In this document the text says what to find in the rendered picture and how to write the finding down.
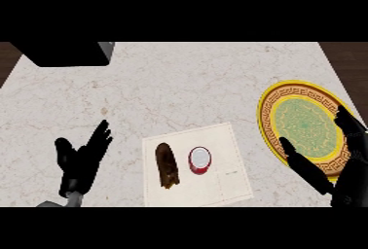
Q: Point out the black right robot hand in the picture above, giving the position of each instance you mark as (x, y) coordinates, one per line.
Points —
(352, 168)

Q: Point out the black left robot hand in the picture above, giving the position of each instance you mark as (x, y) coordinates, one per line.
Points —
(78, 162)

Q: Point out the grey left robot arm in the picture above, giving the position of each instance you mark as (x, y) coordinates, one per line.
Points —
(62, 200)

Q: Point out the yellow patterned plate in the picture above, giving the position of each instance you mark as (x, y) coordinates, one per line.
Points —
(301, 126)

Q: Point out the cream placemat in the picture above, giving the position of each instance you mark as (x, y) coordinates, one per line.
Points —
(198, 168)

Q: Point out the brown oblong food item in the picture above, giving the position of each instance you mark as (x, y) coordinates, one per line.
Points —
(167, 165)

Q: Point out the black appliance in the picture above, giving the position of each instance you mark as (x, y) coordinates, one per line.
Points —
(66, 53)

